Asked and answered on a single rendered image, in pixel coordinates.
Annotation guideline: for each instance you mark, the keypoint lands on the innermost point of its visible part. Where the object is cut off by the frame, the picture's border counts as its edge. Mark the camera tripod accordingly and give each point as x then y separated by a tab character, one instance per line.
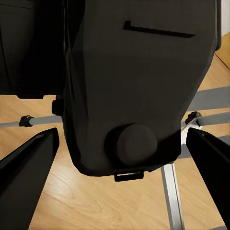
203	100

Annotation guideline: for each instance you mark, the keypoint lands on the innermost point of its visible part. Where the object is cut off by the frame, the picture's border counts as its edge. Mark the digital camera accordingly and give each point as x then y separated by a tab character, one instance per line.
124	73

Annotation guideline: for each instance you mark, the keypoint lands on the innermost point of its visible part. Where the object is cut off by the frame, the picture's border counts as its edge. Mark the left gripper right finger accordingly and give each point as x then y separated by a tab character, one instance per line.
212	158

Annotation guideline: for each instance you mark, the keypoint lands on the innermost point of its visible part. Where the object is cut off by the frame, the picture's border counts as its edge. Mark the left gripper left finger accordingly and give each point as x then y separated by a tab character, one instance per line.
23	174

